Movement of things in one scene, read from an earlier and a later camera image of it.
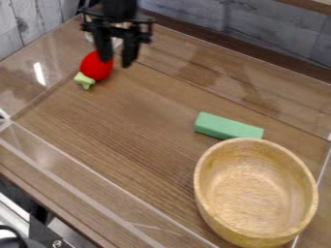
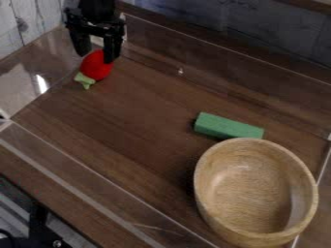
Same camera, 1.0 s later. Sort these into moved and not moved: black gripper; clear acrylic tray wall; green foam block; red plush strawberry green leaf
Moved: black gripper
Not moved: red plush strawberry green leaf; green foam block; clear acrylic tray wall
